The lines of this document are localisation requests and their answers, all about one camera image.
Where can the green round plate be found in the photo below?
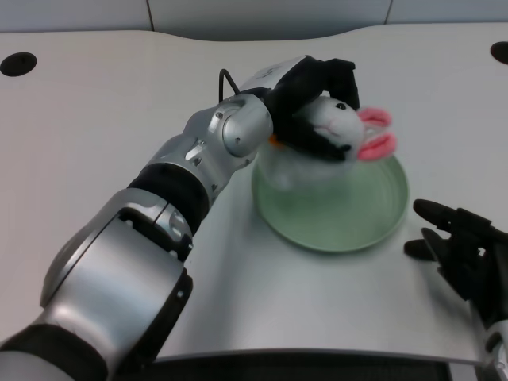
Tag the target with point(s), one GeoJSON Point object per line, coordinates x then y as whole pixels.
{"type": "Point", "coordinates": [337, 206]}

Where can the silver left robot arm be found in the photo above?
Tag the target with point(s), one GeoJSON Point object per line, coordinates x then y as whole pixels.
{"type": "Point", "coordinates": [166, 214]}

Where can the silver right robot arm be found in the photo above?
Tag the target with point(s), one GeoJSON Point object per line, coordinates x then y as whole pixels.
{"type": "Point", "coordinates": [498, 349]}

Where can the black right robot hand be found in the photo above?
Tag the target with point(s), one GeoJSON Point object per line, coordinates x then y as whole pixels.
{"type": "Point", "coordinates": [464, 250]}

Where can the dark robot torso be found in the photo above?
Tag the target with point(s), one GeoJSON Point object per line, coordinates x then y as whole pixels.
{"type": "Point", "coordinates": [317, 369]}

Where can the white rabbit doll with carrot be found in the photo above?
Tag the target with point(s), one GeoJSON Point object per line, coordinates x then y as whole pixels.
{"type": "Point", "coordinates": [341, 123]}

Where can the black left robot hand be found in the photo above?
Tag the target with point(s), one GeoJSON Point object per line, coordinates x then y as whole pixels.
{"type": "Point", "coordinates": [301, 85]}

